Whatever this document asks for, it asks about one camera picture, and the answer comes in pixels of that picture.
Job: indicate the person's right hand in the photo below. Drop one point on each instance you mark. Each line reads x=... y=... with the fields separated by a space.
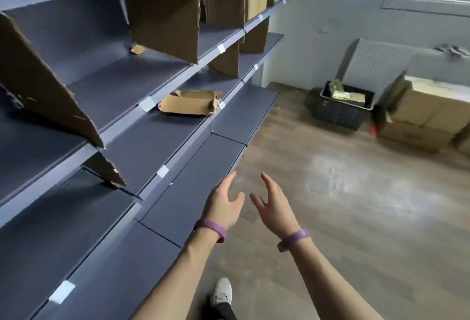
x=279 y=213

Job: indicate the person's left hand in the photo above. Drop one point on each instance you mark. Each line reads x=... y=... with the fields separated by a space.
x=222 y=207

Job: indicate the grey metal shelving unit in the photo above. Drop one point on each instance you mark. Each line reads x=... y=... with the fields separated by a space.
x=91 y=242

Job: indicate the pile of cardboard boxes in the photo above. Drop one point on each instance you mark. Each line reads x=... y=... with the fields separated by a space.
x=422 y=114

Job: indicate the plain brown cardboard parcel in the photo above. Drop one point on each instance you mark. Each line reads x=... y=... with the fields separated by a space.
x=256 y=3

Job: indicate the person's left forearm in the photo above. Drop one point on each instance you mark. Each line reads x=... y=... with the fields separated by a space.
x=176 y=279

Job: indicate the person's right forearm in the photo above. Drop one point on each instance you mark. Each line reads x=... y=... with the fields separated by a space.
x=330 y=283

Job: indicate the small torn cardboard scrap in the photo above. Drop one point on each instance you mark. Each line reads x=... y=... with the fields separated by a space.
x=137 y=49

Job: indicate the purple wristband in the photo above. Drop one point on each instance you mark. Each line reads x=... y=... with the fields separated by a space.
x=293 y=240
x=211 y=227

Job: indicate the white sneaker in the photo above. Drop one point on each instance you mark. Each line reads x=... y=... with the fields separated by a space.
x=223 y=292

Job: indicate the black trousers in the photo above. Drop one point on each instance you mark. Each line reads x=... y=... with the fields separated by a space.
x=227 y=312

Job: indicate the black plastic crate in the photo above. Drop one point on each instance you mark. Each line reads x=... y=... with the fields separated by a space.
x=338 y=114

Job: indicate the white radiator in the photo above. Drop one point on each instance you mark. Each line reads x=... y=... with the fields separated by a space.
x=374 y=62

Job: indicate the white paper wall note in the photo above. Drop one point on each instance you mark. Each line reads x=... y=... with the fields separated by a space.
x=328 y=26

